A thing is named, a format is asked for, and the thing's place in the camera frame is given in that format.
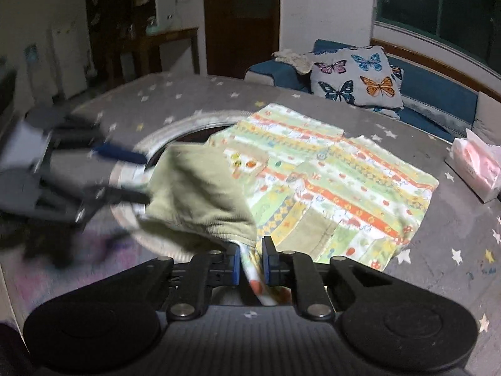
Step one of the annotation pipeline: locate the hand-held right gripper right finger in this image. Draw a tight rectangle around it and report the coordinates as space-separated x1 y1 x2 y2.
262 237 392 320

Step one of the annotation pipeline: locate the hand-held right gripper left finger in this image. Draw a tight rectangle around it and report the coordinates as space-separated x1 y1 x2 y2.
129 243 241 321

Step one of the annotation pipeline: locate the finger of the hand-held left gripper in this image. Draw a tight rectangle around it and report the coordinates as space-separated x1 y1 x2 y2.
74 187 152 225
51 117 146 165

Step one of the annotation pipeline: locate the colourful patterned child's garment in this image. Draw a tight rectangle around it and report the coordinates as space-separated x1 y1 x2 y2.
133 103 440 306

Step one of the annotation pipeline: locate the white appliance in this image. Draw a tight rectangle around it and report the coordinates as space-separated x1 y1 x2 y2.
50 21 89 98

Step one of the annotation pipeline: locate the wooden side table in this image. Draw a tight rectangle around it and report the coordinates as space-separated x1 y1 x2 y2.
135 27 200 77

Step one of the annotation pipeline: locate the pale green container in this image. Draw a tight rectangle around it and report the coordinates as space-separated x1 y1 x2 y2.
146 16 175 36

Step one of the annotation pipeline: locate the dark wooden shelf cabinet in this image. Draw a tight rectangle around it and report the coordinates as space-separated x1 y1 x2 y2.
85 0 157 91

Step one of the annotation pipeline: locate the dark wooden door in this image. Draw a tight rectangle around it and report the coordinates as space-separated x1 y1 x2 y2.
204 0 281 81

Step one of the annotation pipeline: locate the grey star-print table cover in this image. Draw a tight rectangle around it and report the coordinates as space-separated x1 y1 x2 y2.
0 72 501 376

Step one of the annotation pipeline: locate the cream crumpled cloth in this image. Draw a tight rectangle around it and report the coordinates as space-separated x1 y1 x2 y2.
273 49 314 74

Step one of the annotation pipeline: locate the butterfly print pillow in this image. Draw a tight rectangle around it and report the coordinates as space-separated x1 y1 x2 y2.
309 45 405 111

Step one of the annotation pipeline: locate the pink tissue pack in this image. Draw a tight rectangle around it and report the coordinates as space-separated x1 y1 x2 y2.
444 128 501 204

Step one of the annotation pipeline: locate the blue sofa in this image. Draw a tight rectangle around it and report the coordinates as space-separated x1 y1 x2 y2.
245 39 501 142

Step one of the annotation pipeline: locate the plain beige pillow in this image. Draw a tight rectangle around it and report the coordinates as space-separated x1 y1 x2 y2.
472 92 501 138

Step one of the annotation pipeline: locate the green framed window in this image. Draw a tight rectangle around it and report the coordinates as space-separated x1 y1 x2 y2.
372 0 501 71

